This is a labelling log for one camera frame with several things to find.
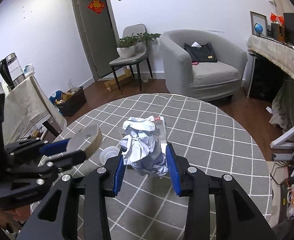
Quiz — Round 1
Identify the red door ornament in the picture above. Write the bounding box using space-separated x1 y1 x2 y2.
87 0 105 14

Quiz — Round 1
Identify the beige table cloth left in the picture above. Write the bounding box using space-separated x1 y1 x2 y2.
2 75 67 145

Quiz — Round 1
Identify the black storage bin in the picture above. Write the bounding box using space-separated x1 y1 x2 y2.
54 87 87 117

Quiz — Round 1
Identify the grey door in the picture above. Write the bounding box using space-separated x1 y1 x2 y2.
72 0 118 81

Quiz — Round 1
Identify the white paper ball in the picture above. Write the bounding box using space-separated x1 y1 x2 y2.
120 116 168 178

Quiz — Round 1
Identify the clear plastic cup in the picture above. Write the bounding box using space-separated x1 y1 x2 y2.
99 146 120 165

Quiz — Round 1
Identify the grey armchair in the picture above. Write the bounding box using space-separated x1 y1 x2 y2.
159 30 247 102

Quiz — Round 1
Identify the white paper packaging box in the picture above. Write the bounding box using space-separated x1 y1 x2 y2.
152 116 167 143

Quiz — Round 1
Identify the long sideboard beige cloth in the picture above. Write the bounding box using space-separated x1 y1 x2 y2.
247 35 294 80

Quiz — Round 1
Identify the grey checked tablecloth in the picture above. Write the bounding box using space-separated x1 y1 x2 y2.
29 93 274 240

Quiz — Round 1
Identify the small blue globe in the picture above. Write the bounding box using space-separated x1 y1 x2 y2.
253 23 263 36

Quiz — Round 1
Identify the potted green plant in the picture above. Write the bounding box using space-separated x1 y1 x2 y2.
116 31 160 59

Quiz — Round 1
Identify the black handbag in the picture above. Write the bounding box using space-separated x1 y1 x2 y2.
184 42 218 63

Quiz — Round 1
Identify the flat cardboard box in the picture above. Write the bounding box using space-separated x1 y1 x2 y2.
104 68 133 91

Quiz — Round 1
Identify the grey dining chair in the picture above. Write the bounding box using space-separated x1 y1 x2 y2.
109 23 153 93

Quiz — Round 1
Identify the framed picture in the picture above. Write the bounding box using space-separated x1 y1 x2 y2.
250 11 268 36

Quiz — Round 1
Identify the cardboard tape roll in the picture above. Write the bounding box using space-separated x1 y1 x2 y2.
66 124 103 159

